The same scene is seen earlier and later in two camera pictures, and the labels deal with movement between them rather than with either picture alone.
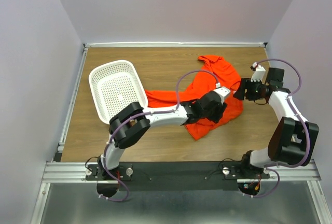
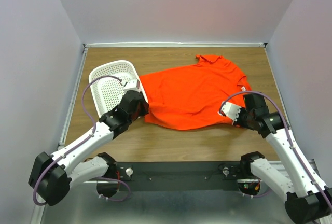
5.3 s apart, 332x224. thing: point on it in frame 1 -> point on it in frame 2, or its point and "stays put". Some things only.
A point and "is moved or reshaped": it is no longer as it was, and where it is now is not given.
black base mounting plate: (176, 176) stays put
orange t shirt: (215, 73) is moved or reshaped
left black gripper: (219, 110) -> (145, 106)
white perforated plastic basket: (115, 86) stays put
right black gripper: (246, 84) -> (238, 122)
